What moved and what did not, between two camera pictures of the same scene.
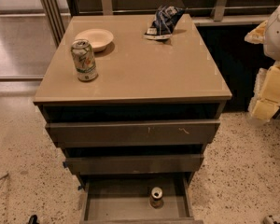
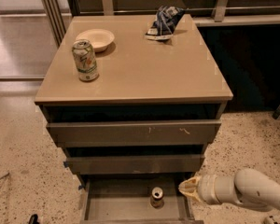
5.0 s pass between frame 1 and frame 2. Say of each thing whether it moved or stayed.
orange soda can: stayed
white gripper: moved
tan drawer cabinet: stayed
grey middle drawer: stayed
